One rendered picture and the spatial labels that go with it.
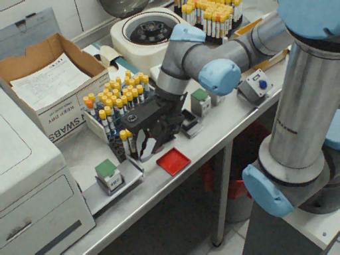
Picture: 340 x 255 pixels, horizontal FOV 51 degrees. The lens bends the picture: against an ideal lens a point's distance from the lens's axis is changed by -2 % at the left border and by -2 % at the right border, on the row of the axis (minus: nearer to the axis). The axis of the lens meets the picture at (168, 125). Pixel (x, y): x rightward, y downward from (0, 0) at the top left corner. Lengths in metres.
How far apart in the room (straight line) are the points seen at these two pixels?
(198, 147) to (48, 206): 0.45
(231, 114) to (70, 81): 0.51
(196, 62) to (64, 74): 0.58
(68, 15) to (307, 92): 1.00
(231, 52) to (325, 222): 0.44
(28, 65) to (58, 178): 0.62
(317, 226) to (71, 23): 1.02
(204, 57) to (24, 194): 0.43
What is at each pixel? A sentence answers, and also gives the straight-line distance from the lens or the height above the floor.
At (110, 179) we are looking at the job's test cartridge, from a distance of 0.87.
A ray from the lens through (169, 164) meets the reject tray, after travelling 0.99.
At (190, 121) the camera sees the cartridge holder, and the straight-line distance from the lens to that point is 1.07.
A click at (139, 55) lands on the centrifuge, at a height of 0.98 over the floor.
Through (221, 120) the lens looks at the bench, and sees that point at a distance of 1.09.
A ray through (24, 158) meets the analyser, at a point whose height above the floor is 1.17.
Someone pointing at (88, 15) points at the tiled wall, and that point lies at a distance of 1.41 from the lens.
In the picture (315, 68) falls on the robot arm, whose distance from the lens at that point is 0.50.
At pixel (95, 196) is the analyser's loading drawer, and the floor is 0.91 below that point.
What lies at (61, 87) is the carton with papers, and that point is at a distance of 1.18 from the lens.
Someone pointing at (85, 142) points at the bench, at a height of 0.88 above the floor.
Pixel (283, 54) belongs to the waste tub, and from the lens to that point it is 1.31.
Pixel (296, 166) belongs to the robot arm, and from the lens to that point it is 0.65.
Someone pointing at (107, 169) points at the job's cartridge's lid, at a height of 0.98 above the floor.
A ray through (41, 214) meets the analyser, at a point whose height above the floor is 1.05.
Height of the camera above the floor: 1.68
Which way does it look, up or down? 48 degrees down
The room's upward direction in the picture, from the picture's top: 6 degrees counter-clockwise
